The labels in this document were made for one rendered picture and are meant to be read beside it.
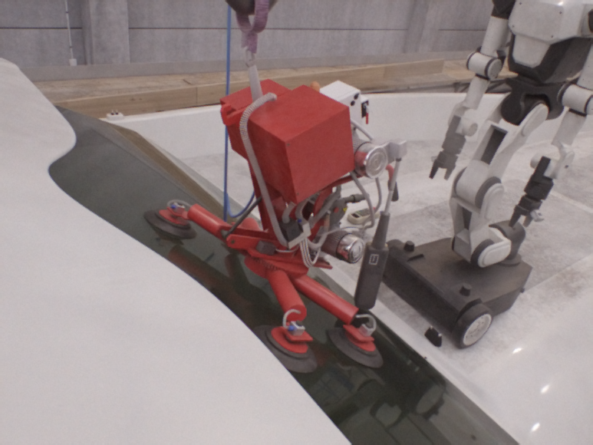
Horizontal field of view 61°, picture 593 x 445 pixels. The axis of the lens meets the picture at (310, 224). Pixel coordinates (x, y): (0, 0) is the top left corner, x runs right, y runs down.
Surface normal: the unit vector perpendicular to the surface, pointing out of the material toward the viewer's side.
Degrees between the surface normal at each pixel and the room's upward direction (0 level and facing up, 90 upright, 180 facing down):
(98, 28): 90
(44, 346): 21
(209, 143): 90
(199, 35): 90
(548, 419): 25
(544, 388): 16
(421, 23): 90
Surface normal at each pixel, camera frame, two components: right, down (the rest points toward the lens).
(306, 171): 0.61, 0.48
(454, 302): -0.49, -0.47
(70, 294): 0.43, -0.86
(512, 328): 0.14, -0.85
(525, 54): -0.83, 0.18
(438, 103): 0.33, 0.52
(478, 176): -0.70, -0.18
